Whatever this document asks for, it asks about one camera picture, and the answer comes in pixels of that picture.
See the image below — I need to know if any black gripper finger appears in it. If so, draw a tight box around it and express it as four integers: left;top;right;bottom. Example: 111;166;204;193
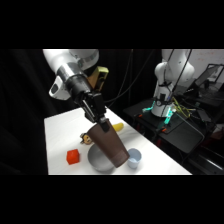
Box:
98;115;115;133

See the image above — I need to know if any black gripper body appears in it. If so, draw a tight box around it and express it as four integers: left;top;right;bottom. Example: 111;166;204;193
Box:
68;74;107;124

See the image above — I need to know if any brown plastic cup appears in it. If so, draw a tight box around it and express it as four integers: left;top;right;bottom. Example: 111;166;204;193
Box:
86;122;131;169

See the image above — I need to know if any grey bowl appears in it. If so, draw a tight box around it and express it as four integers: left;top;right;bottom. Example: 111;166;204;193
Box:
87;143;116;173

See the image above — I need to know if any light blue cup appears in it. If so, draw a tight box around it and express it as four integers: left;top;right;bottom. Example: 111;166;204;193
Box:
125;148;143;170

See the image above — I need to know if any yellow toy banana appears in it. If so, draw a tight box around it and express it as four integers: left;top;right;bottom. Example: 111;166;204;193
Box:
111;122;125;133

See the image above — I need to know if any brown plush toy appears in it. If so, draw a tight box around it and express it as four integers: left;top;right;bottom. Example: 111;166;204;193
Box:
79;132;95;146

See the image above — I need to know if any orange cube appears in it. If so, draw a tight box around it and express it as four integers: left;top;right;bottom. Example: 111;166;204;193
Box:
65;149;81;166

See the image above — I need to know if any green light strip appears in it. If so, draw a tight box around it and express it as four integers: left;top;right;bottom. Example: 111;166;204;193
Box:
161;107;174;127

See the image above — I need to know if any black curtain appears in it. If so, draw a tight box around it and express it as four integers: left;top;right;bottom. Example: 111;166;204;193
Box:
0;49;164;176

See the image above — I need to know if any black robot stand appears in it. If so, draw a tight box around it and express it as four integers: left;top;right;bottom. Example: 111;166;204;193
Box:
122;97;207;156

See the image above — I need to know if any black laptop screen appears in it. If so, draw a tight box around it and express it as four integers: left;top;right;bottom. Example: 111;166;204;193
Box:
194;63;224;92

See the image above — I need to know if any tan wrist camera box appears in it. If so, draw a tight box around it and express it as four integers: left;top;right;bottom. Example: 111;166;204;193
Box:
87;65;110;92

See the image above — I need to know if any yellow green cable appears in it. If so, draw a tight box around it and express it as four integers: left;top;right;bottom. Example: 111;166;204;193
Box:
171;97;192;120

